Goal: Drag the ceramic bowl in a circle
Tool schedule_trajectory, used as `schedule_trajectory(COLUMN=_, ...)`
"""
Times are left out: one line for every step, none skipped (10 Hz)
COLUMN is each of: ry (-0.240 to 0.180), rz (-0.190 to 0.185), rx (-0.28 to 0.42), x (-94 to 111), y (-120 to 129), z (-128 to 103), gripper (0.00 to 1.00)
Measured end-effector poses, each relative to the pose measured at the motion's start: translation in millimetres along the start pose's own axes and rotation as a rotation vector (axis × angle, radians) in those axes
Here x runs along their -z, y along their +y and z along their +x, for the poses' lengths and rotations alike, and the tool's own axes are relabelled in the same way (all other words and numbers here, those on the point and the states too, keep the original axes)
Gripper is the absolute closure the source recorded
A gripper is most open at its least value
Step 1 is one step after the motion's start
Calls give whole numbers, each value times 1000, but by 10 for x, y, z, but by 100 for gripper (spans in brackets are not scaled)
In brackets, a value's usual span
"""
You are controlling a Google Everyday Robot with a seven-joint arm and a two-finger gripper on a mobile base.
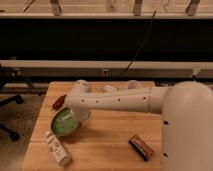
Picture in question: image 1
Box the black hanging cable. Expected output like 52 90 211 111
118 9 157 78

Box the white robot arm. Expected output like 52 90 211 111
65 80 213 171

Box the clear plastic cup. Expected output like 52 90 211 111
126 80 142 89

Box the red-handled tool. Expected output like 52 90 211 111
52 95 66 110

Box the black office chair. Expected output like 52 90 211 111
0 64 24 142

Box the dark brown snack bar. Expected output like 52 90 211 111
129 135 154 161

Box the clear plastic container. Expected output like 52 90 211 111
75 80 91 92

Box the green ceramic bowl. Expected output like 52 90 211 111
51 108 80 137

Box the white rectangular box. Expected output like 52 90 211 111
45 131 70 166

